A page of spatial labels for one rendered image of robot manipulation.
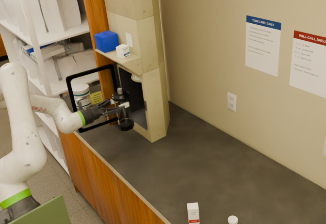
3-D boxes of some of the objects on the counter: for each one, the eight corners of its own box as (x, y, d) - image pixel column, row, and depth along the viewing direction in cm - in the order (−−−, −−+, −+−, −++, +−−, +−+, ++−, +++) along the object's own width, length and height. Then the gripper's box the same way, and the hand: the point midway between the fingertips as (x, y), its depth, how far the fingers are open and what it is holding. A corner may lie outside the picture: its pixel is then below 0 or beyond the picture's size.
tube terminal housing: (154, 109, 257) (141, 1, 220) (183, 127, 234) (174, 9, 196) (124, 122, 245) (105, 10, 208) (152, 143, 222) (136, 21, 184)
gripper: (98, 116, 196) (133, 101, 207) (81, 102, 212) (115, 89, 223) (100, 127, 200) (135, 112, 211) (83, 113, 215) (116, 100, 226)
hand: (121, 102), depth 216 cm, fingers closed on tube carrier, 9 cm apart
